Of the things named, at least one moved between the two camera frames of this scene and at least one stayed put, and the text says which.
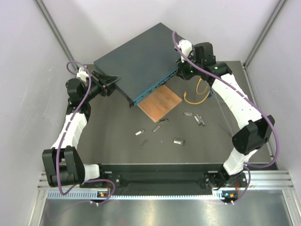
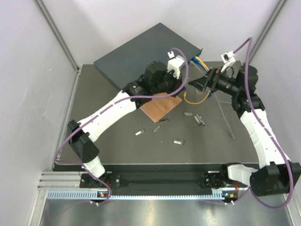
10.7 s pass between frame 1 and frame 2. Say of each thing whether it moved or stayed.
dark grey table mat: stayed
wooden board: stayed
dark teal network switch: stayed
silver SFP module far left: stayed
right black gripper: moved
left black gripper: moved
